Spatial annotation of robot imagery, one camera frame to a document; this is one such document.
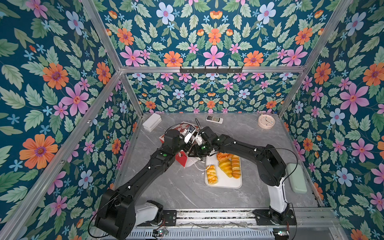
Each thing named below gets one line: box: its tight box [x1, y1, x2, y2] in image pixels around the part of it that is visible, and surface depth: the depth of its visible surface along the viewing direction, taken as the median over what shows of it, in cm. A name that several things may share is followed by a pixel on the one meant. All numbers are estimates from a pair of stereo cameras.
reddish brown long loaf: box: [216, 152, 234, 161], surface depth 91 cm
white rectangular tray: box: [205, 154, 243, 189], surface depth 87 cm
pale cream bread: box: [218, 159, 233, 178], surface depth 90 cm
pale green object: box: [286, 163, 308, 194], surface depth 85 cm
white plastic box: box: [142, 113, 162, 133], surface depth 113 cm
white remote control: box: [205, 115, 224, 125], surface depth 117 cm
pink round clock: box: [258, 114, 276, 130], surface depth 113 cm
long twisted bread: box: [231, 155, 241, 179], surface depth 90 cm
